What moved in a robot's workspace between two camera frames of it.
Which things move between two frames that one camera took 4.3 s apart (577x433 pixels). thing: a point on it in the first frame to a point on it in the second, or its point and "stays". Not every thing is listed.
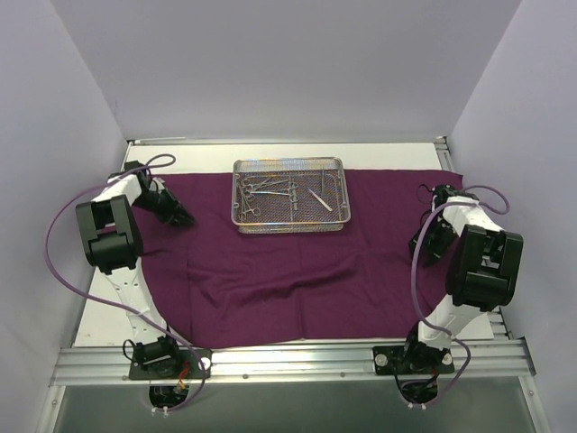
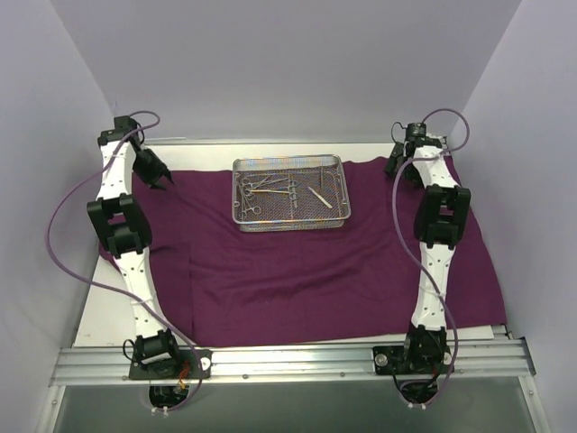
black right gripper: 435,239 to 393,161
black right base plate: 415,359 stays
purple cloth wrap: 217,286 stays
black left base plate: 169,363 stays
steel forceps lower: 255,211 stays
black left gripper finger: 182,218 to 166,172
